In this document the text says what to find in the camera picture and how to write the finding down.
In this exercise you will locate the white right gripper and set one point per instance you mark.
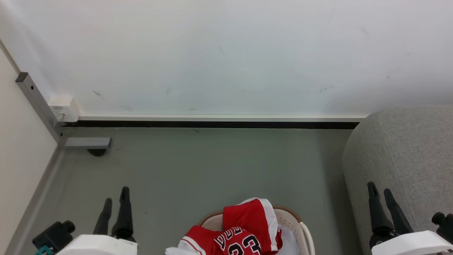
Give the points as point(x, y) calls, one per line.
point(410, 244)

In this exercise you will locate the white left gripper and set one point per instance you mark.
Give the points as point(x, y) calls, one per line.
point(95, 246)

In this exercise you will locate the red basketball jersey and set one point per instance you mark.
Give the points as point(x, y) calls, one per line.
point(247, 223)

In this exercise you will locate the grey fabric sofa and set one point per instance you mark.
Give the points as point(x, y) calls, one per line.
point(410, 152)

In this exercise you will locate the white plastic laundry basket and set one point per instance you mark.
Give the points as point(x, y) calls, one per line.
point(295, 223)

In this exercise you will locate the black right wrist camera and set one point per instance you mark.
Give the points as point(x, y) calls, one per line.
point(444, 225)

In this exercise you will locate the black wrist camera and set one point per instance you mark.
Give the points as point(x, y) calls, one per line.
point(53, 235)
point(444, 225)

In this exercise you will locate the black frame foot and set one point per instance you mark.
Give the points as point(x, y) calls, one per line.
point(96, 152)

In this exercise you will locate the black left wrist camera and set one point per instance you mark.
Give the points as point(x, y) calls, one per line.
point(53, 235)

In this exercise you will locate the white wall junction box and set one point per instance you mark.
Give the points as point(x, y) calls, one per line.
point(65, 106)

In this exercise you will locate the grey metal frame bar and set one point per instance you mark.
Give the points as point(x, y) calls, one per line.
point(39, 102)

